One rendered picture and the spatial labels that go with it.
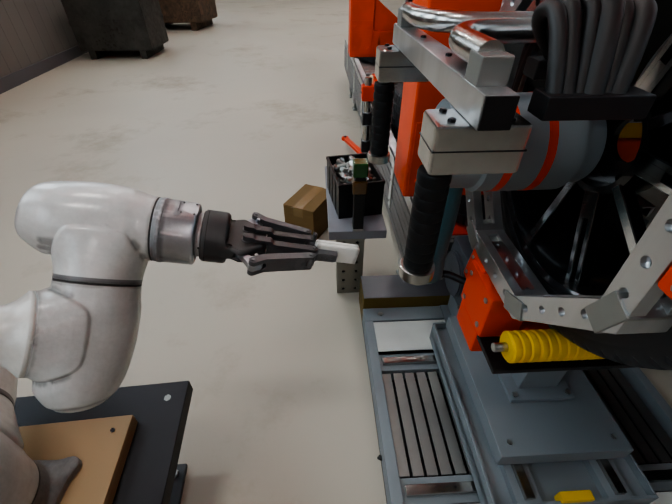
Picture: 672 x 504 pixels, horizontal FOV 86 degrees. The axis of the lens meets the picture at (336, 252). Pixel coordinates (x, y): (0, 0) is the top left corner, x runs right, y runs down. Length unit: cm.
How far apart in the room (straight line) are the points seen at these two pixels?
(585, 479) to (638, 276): 71
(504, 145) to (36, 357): 54
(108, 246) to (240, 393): 83
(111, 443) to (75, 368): 39
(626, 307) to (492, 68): 29
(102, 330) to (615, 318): 60
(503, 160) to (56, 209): 50
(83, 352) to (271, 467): 73
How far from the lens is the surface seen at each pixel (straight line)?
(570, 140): 59
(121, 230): 52
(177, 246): 52
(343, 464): 114
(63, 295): 54
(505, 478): 104
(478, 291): 79
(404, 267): 46
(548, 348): 76
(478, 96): 35
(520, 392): 106
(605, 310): 52
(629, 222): 65
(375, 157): 74
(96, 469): 90
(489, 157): 38
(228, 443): 120
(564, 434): 106
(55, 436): 98
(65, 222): 54
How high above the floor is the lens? 107
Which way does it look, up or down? 39 degrees down
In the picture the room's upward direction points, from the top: straight up
